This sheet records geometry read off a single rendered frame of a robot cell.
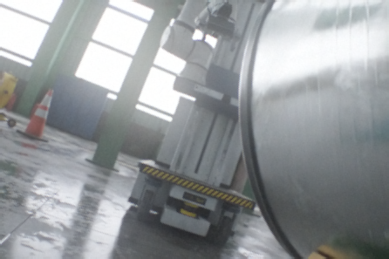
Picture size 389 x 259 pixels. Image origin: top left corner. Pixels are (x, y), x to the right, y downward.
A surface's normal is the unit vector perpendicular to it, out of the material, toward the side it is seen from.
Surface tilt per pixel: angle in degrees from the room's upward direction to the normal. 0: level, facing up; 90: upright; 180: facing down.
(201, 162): 90
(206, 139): 90
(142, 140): 90
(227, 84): 90
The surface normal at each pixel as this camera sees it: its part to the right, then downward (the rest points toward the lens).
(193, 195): 0.10, -0.09
